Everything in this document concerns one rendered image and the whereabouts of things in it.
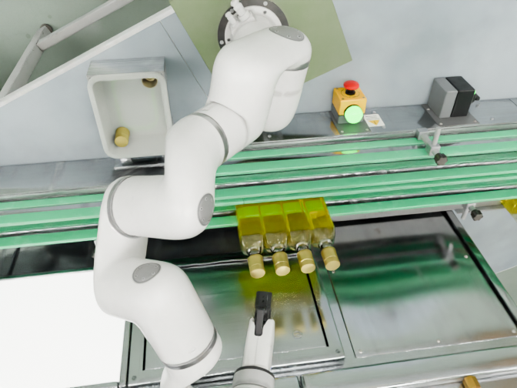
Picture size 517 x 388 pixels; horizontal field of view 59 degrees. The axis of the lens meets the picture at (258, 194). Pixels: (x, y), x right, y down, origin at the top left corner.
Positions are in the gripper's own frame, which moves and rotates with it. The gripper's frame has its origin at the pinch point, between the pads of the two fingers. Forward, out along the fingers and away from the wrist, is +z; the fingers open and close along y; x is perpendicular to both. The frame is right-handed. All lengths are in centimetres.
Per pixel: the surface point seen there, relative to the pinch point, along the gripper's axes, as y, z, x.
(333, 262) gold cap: 1.2, 13.1, -14.4
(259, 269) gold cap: 1.3, 8.8, 1.8
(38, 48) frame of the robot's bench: 14, 86, 87
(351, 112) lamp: 20, 46, -17
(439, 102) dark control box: 20, 56, -40
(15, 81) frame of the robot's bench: 16, 60, 81
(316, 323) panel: -12.6, 5.8, -12.0
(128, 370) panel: -12.2, -10.7, 27.5
